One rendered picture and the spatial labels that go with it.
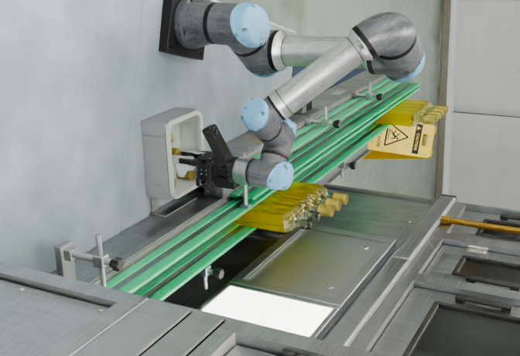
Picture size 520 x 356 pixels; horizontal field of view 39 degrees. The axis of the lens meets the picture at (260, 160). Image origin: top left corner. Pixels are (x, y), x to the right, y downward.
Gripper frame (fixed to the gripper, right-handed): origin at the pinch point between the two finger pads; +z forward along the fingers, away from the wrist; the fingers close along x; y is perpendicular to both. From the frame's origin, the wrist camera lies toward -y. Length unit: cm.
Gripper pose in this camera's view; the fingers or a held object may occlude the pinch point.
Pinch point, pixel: (176, 154)
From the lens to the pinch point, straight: 206.5
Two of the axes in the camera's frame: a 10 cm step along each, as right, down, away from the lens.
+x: 4.7, -2.6, 8.4
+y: 0.2, 9.6, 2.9
